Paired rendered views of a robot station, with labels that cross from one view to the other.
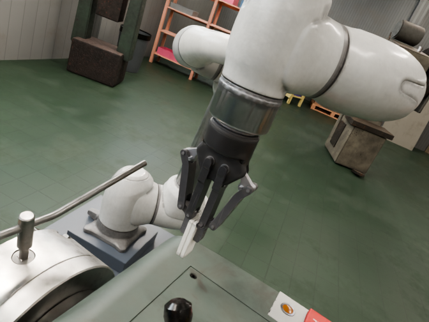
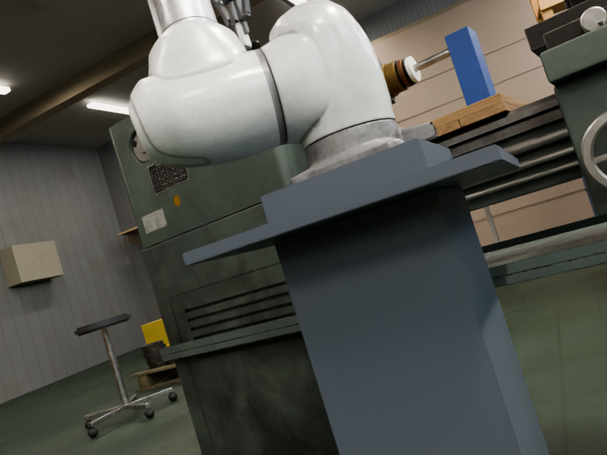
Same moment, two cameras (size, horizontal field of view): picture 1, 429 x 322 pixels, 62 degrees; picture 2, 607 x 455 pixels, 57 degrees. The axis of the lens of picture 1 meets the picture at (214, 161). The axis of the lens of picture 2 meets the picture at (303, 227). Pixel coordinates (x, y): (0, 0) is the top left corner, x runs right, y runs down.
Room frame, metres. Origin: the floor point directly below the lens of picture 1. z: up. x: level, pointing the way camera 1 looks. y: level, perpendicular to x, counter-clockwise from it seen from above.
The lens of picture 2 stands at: (2.01, 0.34, 0.69)
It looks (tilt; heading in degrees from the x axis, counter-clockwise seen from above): 3 degrees up; 193
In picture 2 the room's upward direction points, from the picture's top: 17 degrees counter-clockwise
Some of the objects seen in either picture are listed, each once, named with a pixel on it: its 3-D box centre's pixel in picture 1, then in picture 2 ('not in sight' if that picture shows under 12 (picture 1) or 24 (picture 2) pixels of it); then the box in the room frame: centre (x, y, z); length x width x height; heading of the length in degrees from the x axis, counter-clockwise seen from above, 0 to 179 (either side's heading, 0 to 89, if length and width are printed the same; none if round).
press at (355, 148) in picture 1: (382, 99); not in sight; (6.36, -2.24, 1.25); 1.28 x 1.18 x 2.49; 171
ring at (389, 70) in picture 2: not in sight; (395, 78); (0.49, 0.35, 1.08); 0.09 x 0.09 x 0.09; 70
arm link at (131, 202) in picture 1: (129, 195); (323, 74); (1.12, 0.24, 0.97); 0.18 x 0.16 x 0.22; 110
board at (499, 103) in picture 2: not in sight; (461, 129); (0.53, 0.47, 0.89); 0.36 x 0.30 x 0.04; 160
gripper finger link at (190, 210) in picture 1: (202, 186); (238, 4); (0.49, 0.00, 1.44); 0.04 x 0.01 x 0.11; 160
